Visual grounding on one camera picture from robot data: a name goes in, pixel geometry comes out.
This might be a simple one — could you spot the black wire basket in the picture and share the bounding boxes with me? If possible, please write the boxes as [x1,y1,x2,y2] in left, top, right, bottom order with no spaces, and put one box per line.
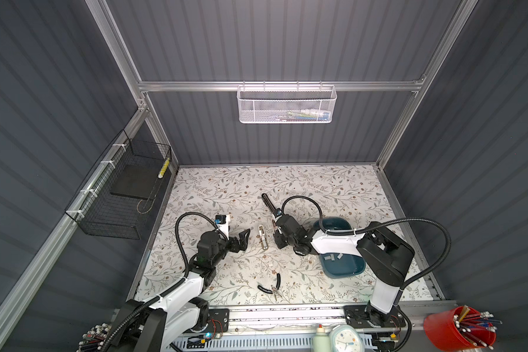
[65,131,172,240]

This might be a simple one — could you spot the teal plastic tray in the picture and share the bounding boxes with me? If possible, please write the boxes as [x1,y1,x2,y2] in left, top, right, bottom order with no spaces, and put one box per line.
[319,217,366,279]

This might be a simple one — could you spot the white wire mesh basket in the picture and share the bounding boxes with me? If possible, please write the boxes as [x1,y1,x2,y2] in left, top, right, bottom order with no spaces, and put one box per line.
[236,84,337,124]

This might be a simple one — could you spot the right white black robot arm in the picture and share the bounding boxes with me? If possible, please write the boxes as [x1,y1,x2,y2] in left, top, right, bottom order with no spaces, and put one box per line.
[274,214,414,316]

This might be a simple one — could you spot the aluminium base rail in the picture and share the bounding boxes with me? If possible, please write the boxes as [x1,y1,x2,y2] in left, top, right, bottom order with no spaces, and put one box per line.
[114,302,458,340]

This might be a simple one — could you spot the black handled pliers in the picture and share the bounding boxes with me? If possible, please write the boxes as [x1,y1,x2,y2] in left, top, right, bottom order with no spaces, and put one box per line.
[257,273,282,302]

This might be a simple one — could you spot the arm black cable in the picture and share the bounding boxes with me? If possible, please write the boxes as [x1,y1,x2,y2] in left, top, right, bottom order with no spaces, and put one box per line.
[98,212,219,352]
[280,195,453,290]

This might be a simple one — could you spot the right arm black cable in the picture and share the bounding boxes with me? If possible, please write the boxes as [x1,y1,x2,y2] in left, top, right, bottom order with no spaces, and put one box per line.
[280,195,453,290]

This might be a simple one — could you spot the beige staple remover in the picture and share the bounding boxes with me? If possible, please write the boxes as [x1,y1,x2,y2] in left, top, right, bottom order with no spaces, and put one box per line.
[258,225,269,251]

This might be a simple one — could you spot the white desk clock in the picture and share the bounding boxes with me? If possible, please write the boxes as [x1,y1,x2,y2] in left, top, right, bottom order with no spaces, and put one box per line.
[329,324,365,352]

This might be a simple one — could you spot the black stapler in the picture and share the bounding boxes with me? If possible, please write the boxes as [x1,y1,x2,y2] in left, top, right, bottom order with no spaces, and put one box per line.
[261,193,281,219]

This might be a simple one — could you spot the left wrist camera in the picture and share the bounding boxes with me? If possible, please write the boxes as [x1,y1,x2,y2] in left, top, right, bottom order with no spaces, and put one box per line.
[215,214,230,239]

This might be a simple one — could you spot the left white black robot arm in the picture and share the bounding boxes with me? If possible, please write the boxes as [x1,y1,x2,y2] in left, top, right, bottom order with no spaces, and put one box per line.
[98,228,251,351]

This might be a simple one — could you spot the yellow marker in basket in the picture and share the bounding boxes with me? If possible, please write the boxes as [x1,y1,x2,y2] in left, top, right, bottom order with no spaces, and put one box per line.
[158,158,170,179]

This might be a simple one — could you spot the clear jar of markers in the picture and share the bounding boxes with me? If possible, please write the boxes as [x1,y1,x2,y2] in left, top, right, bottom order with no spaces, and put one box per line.
[77,324,111,352]

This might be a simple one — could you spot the black pad in basket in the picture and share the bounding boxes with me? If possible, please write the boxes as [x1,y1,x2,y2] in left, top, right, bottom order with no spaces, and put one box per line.
[110,165,162,200]

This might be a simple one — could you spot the red pencil cup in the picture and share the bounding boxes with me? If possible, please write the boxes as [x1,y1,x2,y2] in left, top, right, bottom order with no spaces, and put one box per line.
[423,305,502,351]

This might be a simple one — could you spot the white glue bottle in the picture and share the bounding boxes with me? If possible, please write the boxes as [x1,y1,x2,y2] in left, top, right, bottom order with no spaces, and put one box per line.
[312,324,331,352]

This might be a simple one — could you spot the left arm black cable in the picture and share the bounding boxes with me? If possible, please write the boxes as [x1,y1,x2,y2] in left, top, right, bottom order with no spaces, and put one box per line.
[98,212,219,352]

